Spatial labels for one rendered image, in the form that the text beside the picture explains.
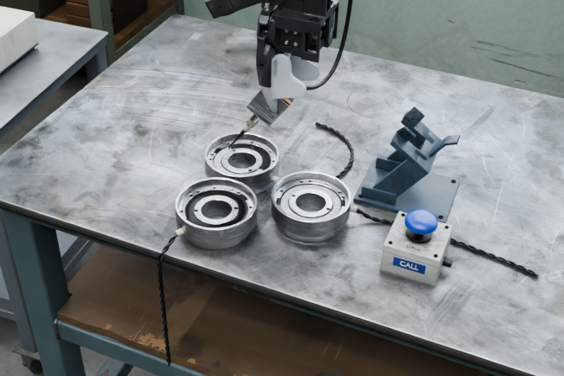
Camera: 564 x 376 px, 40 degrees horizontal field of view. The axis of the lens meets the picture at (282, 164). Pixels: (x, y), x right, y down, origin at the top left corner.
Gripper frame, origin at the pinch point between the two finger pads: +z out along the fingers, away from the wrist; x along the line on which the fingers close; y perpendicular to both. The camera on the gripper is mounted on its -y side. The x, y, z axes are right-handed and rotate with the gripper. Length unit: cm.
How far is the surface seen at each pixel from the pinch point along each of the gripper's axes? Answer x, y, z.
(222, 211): -11.1, -2.6, 12.2
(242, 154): -0.3, -4.6, 10.6
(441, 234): -8.2, 25.7, 8.8
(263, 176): -5.0, 0.6, 9.7
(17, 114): 13, -56, 25
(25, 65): 28, -66, 25
